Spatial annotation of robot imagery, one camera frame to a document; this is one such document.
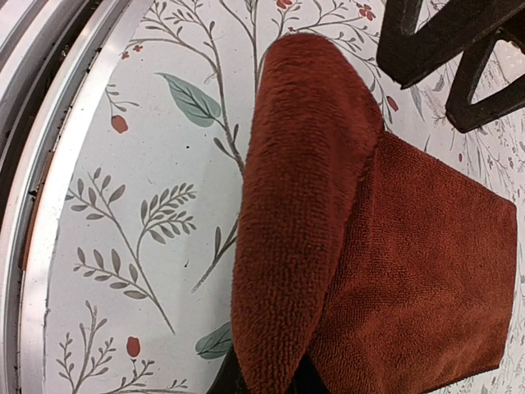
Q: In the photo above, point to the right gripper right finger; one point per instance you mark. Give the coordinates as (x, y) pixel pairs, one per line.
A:
(306, 379)

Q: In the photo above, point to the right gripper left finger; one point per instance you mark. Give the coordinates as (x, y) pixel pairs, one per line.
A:
(229, 379)

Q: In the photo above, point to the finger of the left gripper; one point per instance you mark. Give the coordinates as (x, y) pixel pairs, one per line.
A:
(408, 54)
(470, 104)

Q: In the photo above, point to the dark red towel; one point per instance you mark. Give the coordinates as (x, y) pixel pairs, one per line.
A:
(394, 272)

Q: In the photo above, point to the floral patterned table mat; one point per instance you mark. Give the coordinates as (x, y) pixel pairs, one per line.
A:
(139, 295)

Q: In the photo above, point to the front aluminium rail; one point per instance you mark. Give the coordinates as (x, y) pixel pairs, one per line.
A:
(57, 58)

